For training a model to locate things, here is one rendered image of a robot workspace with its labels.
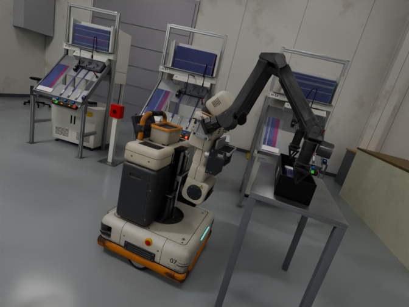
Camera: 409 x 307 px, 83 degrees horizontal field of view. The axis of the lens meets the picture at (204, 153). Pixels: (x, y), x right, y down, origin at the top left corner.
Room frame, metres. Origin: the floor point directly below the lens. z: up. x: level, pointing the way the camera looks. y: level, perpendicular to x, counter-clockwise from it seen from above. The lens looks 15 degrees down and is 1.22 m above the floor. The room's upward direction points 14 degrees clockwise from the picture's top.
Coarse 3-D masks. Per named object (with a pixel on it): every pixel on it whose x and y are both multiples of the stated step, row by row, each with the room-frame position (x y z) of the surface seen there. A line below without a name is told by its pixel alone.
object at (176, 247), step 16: (176, 208) 1.66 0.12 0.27; (192, 208) 1.70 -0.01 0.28; (112, 224) 1.30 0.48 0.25; (128, 224) 1.31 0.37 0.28; (160, 224) 1.39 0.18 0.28; (176, 224) 1.43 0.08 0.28; (192, 224) 1.48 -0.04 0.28; (208, 224) 1.56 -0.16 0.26; (112, 240) 1.29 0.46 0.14; (128, 240) 1.26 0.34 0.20; (144, 240) 1.24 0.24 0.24; (160, 240) 1.23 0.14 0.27; (176, 240) 1.26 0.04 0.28; (192, 240) 1.30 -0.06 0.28; (128, 256) 1.25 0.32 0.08; (144, 256) 1.22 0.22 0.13; (160, 256) 1.20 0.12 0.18; (176, 256) 1.18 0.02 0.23; (192, 256) 1.24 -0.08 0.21; (160, 272) 1.19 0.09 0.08; (176, 272) 1.18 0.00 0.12
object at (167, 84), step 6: (162, 78) 3.18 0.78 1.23; (162, 84) 3.11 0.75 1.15; (168, 84) 3.11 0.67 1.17; (174, 84) 3.12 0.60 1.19; (168, 90) 3.04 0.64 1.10; (174, 90) 3.05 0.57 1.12; (174, 96) 2.97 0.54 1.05; (180, 96) 2.98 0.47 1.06; (186, 96) 2.99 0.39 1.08; (192, 96) 3.00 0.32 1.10; (180, 102) 2.91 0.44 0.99; (186, 102) 2.92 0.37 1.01; (192, 102) 2.93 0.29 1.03; (198, 102) 2.93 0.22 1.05
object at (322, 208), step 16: (256, 176) 1.32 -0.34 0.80; (272, 176) 1.40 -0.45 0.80; (256, 192) 1.06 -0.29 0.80; (272, 192) 1.11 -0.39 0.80; (320, 192) 1.30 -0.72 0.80; (288, 208) 1.01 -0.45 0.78; (304, 208) 1.01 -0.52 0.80; (320, 208) 1.06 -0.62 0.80; (336, 208) 1.11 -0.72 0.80; (240, 224) 1.06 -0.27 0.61; (304, 224) 1.59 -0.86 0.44; (336, 224) 0.96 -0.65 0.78; (240, 240) 1.05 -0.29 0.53; (336, 240) 0.95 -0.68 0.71; (288, 256) 1.59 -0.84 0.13; (320, 256) 0.99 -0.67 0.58; (320, 272) 0.95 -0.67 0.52; (224, 288) 1.06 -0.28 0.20; (304, 304) 0.95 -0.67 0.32
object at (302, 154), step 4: (300, 152) 1.08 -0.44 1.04; (304, 152) 1.06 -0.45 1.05; (308, 152) 1.05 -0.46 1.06; (300, 156) 1.07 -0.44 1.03; (304, 156) 1.05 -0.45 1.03; (308, 156) 1.05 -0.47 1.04; (296, 160) 1.08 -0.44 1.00; (300, 160) 1.06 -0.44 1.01; (304, 160) 1.05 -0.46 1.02; (308, 160) 1.05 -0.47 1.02; (296, 164) 1.04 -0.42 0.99; (300, 164) 1.03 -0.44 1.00; (304, 164) 1.03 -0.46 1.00; (308, 164) 1.05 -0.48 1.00; (308, 168) 1.02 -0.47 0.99
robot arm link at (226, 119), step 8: (264, 56) 1.23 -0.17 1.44; (272, 56) 1.22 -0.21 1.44; (256, 64) 1.25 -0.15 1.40; (264, 64) 1.23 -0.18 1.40; (272, 64) 1.28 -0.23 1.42; (256, 72) 1.24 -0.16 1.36; (264, 72) 1.25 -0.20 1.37; (248, 80) 1.24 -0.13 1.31; (256, 80) 1.23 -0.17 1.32; (248, 88) 1.23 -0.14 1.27; (240, 96) 1.23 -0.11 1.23; (248, 96) 1.23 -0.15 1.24; (232, 104) 1.23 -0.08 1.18; (240, 104) 1.22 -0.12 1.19; (232, 112) 1.20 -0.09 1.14; (240, 112) 1.25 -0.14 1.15; (224, 120) 1.20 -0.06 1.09; (232, 120) 1.19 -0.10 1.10
